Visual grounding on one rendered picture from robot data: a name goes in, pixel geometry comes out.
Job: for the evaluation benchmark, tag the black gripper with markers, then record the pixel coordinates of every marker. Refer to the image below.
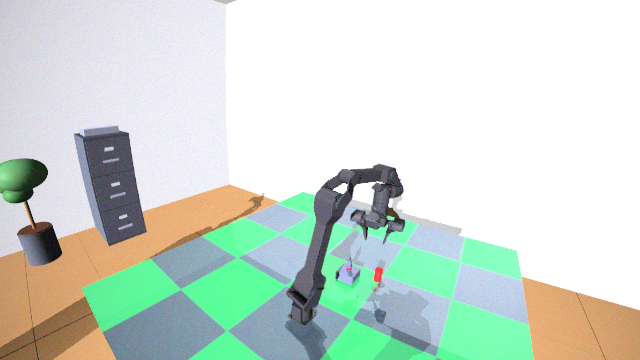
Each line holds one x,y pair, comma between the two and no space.
397,224

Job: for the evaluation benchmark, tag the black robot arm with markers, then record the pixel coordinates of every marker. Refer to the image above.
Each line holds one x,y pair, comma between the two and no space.
329,206

